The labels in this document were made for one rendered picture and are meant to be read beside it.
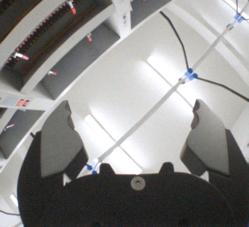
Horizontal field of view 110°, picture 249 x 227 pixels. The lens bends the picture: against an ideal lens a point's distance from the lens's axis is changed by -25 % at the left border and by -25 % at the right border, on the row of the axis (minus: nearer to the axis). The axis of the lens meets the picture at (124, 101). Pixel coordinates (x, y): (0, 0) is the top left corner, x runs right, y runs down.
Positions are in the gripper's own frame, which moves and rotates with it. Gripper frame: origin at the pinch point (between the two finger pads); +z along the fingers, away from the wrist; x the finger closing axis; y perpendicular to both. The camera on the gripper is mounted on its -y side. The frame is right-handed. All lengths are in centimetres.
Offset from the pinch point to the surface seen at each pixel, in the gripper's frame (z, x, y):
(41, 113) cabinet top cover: 44, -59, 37
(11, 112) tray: 25, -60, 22
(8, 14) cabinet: 33, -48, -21
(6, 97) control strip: 22, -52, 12
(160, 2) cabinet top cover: 94, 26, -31
